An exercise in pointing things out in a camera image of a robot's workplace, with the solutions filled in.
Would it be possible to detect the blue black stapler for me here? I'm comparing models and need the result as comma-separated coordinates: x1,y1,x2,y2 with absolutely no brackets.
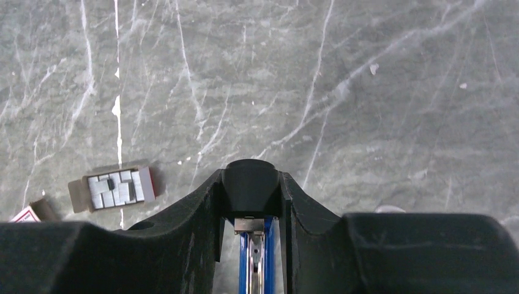
222,159,280,293

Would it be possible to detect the red white staple box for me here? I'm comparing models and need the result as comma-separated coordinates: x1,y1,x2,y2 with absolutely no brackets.
10,198,58,222

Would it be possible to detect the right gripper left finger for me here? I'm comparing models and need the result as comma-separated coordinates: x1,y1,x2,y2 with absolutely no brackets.
1,171,221,293

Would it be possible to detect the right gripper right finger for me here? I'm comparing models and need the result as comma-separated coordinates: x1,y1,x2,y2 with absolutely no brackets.
279,172,518,293

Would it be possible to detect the staple box tray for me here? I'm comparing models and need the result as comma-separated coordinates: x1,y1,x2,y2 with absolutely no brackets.
68,166,157,213

